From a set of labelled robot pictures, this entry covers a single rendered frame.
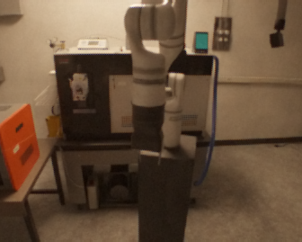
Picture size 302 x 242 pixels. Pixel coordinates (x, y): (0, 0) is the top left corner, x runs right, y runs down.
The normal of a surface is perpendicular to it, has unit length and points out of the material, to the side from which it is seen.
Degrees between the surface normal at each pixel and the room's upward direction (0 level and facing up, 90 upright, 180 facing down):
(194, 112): 90
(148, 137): 87
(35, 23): 90
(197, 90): 90
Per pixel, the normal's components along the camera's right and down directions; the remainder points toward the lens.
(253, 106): 0.11, 0.38
